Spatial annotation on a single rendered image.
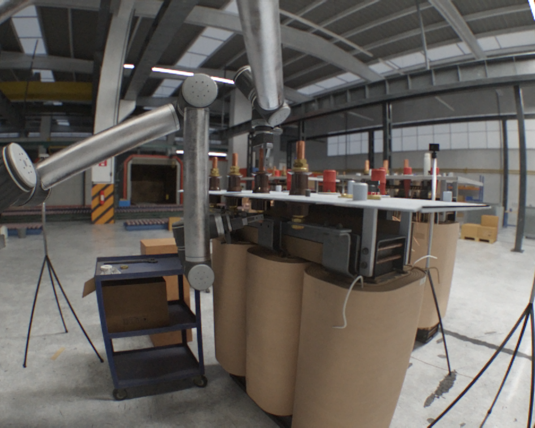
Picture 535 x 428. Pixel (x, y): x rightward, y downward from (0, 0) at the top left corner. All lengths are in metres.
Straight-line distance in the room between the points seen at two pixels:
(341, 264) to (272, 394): 0.86
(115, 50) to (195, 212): 11.70
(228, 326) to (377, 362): 1.00
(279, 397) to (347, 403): 0.51
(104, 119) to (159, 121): 10.32
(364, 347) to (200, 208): 0.77
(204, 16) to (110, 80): 5.51
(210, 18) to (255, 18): 14.16
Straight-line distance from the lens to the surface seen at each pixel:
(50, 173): 1.39
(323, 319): 1.07
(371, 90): 11.17
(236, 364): 1.92
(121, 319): 1.86
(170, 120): 1.36
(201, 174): 1.12
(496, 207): 13.11
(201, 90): 1.17
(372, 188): 1.29
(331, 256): 1.03
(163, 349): 2.44
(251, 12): 0.74
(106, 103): 11.79
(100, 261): 2.12
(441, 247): 2.64
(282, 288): 1.28
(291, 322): 1.35
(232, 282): 1.68
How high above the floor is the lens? 1.39
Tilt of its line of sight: 5 degrees down
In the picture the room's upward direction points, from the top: 2 degrees clockwise
